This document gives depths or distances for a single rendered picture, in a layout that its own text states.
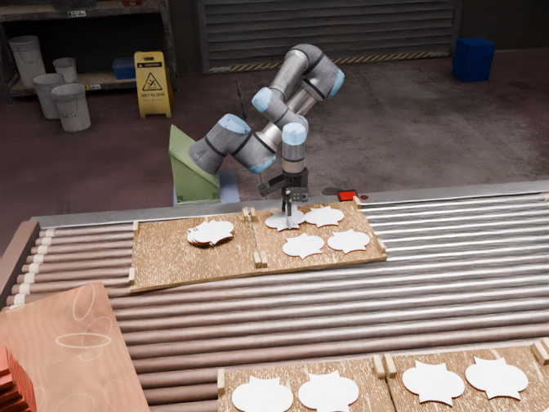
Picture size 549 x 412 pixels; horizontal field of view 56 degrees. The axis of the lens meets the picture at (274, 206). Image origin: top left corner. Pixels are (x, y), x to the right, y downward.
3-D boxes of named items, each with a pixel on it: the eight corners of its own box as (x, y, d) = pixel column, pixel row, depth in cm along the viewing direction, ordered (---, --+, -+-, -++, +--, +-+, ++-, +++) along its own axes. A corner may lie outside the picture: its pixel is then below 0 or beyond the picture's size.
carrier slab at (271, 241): (249, 215, 193) (249, 211, 192) (355, 203, 198) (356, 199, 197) (262, 275, 164) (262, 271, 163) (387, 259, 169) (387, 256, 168)
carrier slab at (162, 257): (135, 228, 188) (134, 225, 187) (247, 214, 194) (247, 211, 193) (130, 293, 159) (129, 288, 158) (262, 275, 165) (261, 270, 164)
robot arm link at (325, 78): (229, 151, 215) (319, 51, 208) (255, 174, 219) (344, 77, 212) (229, 156, 204) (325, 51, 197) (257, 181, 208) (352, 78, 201)
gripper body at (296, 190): (308, 203, 179) (310, 173, 173) (283, 206, 178) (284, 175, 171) (303, 193, 185) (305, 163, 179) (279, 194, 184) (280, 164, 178)
